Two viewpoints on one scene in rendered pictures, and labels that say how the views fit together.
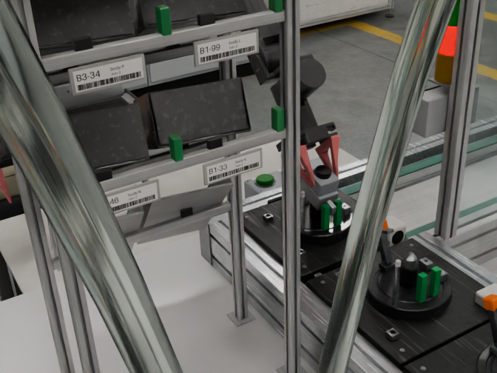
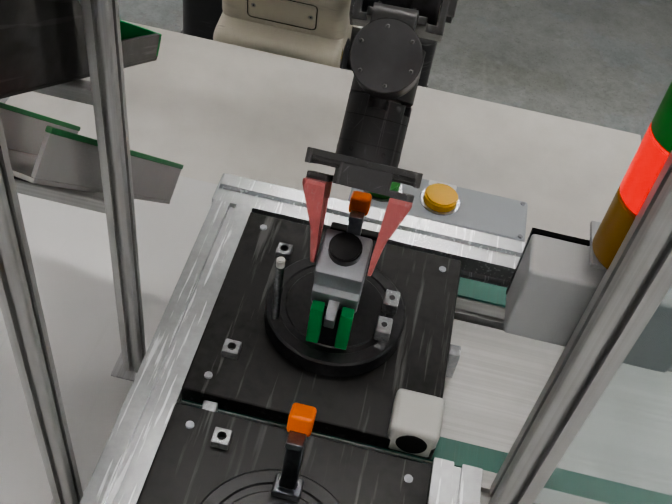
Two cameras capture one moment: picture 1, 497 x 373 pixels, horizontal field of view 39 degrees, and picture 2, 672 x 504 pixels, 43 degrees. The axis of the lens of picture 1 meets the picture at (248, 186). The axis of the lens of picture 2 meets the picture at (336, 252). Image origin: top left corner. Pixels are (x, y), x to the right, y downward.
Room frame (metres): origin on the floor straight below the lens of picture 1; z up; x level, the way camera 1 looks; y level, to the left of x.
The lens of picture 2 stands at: (0.70, -0.42, 1.66)
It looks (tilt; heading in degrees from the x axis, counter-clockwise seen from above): 48 degrees down; 34
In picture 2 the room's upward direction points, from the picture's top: 10 degrees clockwise
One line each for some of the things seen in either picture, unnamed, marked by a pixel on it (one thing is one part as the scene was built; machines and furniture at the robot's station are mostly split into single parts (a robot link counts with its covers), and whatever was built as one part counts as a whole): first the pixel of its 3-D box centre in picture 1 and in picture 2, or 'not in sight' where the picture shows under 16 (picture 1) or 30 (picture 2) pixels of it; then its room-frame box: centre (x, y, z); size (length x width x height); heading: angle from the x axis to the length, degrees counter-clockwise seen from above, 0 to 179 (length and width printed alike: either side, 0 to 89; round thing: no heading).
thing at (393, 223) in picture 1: (390, 232); (414, 423); (1.11, -0.26, 0.97); 0.05 x 0.05 x 0.04; 30
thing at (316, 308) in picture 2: (325, 217); (315, 321); (1.11, -0.14, 1.01); 0.01 x 0.01 x 0.05; 30
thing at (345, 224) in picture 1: (317, 220); (334, 312); (1.15, -0.13, 0.98); 0.14 x 0.14 x 0.02
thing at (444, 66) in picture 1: (450, 65); (643, 228); (1.14, -0.35, 1.28); 0.05 x 0.05 x 0.05
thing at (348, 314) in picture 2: (337, 212); (344, 328); (1.12, -0.16, 1.01); 0.01 x 0.01 x 0.05; 30
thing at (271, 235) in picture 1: (317, 228); (332, 324); (1.15, -0.13, 0.96); 0.24 x 0.24 x 0.02; 30
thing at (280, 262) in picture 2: (302, 212); (277, 288); (1.10, -0.10, 1.03); 0.01 x 0.01 x 0.08
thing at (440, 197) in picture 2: not in sight; (440, 200); (1.38, -0.10, 0.96); 0.04 x 0.04 x 0.02
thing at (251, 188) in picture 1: (291, 185); (434, 218); (1.38, -0.10, 0.93); 0.21 x 0.07 x 0.06; 120
